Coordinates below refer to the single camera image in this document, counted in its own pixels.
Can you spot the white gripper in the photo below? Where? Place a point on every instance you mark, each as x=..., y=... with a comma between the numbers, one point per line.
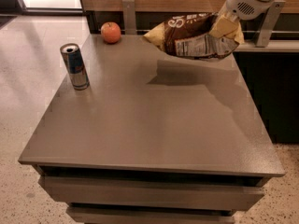
x=239, y=4

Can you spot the brown chip bag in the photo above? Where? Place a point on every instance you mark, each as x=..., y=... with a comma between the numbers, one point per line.
x=187, y=36

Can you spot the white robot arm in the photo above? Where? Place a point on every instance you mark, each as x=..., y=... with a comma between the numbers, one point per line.
x=239, y=38

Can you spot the redbull can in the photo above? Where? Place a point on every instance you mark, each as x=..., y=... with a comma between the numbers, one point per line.
x=75, y=66

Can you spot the red apple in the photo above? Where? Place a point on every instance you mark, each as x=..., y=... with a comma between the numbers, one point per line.
x=111, y=32

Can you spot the grey drawer cabinet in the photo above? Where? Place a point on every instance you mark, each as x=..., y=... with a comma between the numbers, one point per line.
x=154, y=139

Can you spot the right grey metal bracket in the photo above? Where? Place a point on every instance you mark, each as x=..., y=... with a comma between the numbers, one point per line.
x=270, y=18

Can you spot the grey metal bracket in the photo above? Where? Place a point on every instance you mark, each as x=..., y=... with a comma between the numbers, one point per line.
x=270, y=18
x=128, y=9

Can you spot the left grey metal bracket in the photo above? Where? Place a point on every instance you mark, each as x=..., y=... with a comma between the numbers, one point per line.
x=128, y=9

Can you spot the window frame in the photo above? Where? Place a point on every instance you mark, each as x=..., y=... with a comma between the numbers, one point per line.
x=41, y=7

